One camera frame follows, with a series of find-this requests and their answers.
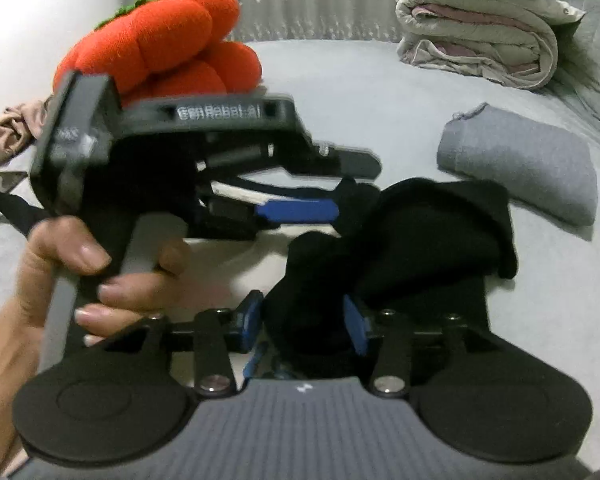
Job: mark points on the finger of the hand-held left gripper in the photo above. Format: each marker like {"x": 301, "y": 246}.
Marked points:
{"x": 300, "y": 211}
{"x": 355, "y": 162}

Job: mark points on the person's left hand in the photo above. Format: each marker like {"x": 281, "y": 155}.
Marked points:
{"x": 40, "y": 280}

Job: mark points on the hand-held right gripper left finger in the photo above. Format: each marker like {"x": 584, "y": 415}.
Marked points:
{"x": 252, "y": 320}

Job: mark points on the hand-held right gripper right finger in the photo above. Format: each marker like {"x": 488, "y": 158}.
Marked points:
{"x": 355, "y": 330}

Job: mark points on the orange pumpkin cushion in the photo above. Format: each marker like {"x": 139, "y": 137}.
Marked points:
{"x": 170, "y": 35}

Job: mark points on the person's left forearm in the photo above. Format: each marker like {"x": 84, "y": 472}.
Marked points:
{"x": 0, "y": 385}

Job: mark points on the grey sweater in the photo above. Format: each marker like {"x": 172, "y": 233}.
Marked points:
{"x": 520, "y": 165}

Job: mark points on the beige crumpled cloth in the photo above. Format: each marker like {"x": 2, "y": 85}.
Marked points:
{"x": 15, "y": 130}

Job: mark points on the cream sweatshirt with black sleeves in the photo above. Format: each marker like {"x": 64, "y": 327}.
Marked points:
{"x": 430, "y": 230}

